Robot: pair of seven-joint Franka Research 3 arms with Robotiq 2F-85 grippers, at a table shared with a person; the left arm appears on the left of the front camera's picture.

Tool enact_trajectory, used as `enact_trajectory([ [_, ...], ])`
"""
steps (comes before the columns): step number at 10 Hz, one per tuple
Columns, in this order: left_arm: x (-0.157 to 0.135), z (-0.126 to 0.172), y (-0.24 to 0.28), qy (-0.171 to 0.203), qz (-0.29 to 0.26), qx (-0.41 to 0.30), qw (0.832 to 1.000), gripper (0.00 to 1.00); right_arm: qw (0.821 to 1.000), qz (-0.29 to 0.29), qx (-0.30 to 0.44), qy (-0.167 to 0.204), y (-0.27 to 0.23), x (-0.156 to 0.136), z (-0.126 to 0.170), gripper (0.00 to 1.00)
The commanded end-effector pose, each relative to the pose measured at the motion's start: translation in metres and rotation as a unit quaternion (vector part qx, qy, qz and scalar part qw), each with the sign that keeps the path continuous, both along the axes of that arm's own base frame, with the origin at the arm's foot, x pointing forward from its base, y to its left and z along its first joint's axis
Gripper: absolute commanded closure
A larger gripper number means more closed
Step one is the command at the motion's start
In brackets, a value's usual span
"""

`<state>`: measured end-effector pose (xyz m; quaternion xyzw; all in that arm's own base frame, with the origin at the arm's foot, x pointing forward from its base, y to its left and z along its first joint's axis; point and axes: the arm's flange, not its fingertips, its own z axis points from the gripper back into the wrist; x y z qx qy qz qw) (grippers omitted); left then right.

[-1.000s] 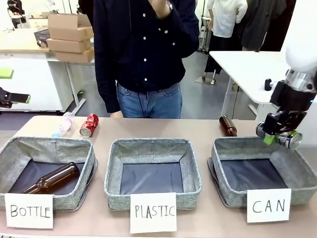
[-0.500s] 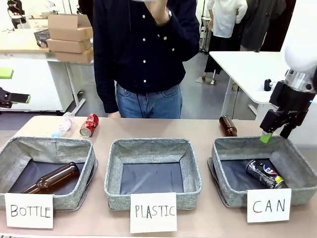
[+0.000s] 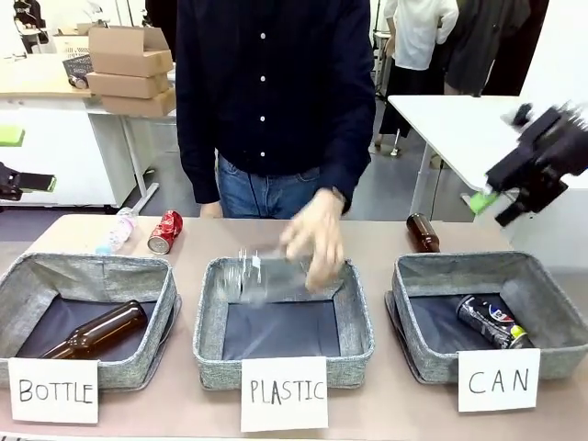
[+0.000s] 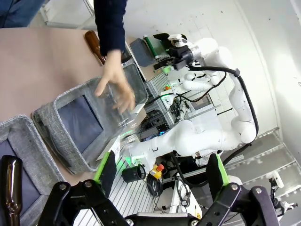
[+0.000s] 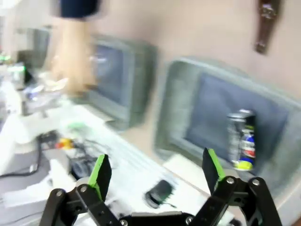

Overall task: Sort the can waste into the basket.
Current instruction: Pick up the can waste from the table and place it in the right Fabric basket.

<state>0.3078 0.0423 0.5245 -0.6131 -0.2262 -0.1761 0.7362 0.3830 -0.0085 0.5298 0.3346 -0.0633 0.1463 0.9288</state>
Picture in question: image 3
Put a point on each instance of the white paper label BOTTLE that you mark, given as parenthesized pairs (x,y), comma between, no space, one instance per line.
(55,390)

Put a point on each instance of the person's left forearm navy sleeve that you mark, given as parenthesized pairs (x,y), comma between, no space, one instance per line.
(353,161)

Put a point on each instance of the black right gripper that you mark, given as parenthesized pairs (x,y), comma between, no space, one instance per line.
(551,147)

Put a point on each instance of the long brown glass bottle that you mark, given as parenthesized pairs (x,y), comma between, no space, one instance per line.
(105,328)

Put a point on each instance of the flat closed cardboard box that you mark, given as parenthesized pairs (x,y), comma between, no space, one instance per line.
(138,105)
(126,85)

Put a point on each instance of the open cardboard box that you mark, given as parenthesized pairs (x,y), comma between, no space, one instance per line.
(128,53)

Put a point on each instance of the white plastic crate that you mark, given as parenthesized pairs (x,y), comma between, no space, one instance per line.
(71,45)

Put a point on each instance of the bystander in grey coat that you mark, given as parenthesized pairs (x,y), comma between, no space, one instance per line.
(487,46)

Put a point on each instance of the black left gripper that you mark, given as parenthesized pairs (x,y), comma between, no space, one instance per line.
(8,181)

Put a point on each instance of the bystander in white shirt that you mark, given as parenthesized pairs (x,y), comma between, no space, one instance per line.
(422,46)

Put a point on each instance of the white top desk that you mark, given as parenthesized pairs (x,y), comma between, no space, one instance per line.
(450,124)

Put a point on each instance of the person's left hand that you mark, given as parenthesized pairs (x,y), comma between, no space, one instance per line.
(324,239)

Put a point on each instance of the person's right forearm navy sleeve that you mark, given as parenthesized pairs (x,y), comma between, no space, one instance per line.
(197,161)

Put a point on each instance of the clear plastic bottle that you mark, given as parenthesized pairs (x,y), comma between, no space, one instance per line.
(271,280)

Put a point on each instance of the grey fabric basket can label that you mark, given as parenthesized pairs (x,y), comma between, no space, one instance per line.
(551,285)

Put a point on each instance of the white paper label PLASTIC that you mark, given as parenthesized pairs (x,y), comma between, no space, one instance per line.
(284,392)

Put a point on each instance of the grey fabric basket bottle label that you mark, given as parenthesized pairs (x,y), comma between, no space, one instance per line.
(110,275)

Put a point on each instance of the grey fabric basket plastic label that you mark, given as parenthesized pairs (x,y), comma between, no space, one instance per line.
(216,331)

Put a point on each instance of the person's right hand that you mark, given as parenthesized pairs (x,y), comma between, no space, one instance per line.
(211,210)

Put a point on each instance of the person torso navy shirt jeans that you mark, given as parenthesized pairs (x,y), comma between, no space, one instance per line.
(271,92)

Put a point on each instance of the white paper label CAN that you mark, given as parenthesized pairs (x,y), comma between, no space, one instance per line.
(498,380)

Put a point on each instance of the crushed red soda can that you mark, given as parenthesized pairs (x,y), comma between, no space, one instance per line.
(165,232)

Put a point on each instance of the green block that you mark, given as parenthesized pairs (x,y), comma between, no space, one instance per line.
(11,136)

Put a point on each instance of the black printed drink can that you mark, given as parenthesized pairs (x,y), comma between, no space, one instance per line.
(494,321)

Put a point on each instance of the plastic bottle pink label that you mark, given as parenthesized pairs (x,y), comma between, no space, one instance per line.
(118,232)

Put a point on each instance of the background robot device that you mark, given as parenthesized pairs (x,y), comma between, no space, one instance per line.
(30,23)

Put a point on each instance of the wooden top desk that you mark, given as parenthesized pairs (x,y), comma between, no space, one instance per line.
(37,78)

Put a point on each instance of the short brown glass bottle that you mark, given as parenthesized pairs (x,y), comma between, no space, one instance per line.
(422,232)

